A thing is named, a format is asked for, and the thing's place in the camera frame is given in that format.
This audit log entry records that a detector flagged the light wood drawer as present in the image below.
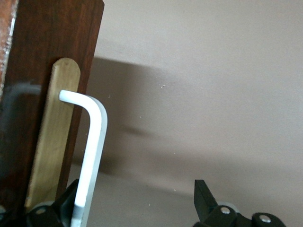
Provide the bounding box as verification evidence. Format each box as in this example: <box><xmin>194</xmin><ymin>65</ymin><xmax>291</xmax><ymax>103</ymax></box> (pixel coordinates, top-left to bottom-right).
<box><xmin>0</xmin><ymin>0</ymin><xmax>105</xmax><ymax>227</ymax></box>

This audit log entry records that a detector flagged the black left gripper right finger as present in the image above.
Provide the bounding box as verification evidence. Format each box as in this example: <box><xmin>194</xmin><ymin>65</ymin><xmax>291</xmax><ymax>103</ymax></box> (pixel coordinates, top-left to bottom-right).
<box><xmin>193</xmin><ymin>179</ymin><xmax>285</xmax><ymax>227</ymax></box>

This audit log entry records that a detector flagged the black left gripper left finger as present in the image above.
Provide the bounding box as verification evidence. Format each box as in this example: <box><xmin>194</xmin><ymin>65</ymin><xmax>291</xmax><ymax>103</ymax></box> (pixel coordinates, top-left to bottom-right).
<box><xmin>26</xmin><ymin>178</ymin><xmax>80</xmax><ymax>227</ymax></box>

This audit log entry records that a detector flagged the brown table cover sheet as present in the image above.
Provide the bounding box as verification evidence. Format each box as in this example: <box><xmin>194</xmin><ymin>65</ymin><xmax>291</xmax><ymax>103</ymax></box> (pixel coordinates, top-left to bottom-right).
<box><xmin>68</xmin><ymin>0</ymin><xmax>303</xmax><ymax>227</ymax></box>

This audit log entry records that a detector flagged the white metal drawer handle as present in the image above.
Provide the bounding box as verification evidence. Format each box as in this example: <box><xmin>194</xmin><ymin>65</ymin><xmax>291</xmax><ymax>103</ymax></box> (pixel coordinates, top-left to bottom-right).
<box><xmin>58</xmin><ymin>89</ymin><xmax>108</xmax><ymax>227</ymax></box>

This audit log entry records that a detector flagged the tan wooden backing strip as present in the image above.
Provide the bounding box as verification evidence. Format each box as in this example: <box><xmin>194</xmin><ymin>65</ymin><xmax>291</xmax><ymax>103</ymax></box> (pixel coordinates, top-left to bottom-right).
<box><xmin>24</xmin><ymin>57</ymin><xmax>81</xmax><ymax>209</ymax></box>

